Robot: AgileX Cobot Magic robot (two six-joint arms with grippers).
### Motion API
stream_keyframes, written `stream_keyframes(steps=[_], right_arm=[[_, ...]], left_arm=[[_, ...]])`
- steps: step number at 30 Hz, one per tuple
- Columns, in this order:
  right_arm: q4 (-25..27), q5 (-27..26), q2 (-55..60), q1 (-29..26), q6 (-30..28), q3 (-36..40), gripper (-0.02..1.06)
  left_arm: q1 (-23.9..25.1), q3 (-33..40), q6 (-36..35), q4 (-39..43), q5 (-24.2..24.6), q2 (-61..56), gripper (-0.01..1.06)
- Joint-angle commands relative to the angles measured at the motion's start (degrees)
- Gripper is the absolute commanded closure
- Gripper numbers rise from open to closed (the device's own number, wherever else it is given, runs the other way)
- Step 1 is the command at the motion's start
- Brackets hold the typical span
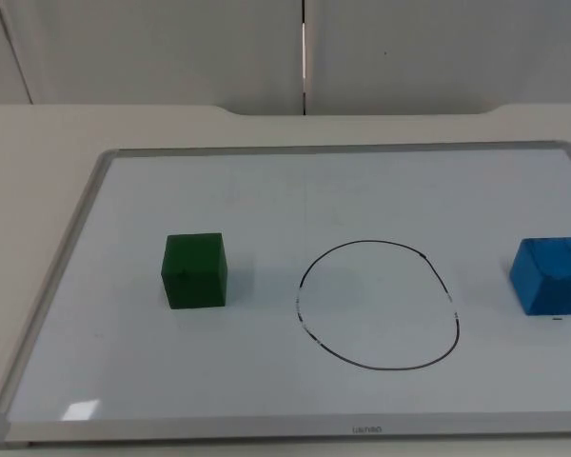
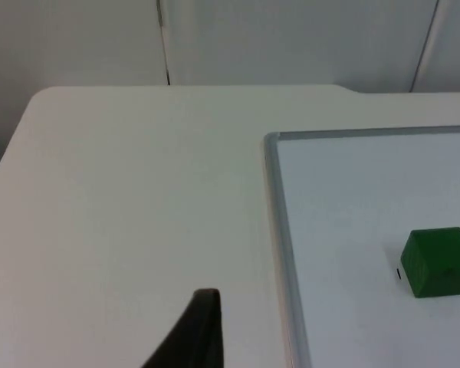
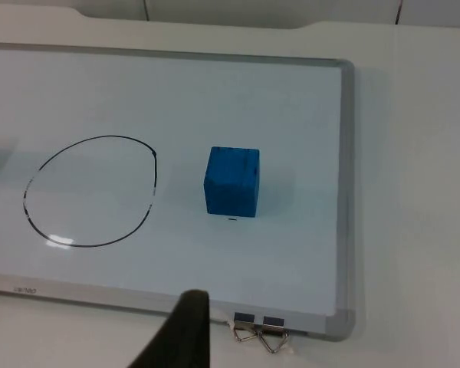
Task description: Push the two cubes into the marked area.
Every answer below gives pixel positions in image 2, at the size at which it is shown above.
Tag grey-framed whiteboard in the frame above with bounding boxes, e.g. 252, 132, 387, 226
263, 125, 460, 368

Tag green cube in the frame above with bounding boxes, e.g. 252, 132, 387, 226
399, 226, 460, 299

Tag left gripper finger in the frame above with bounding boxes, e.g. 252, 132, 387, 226
140, 288, 226, 368

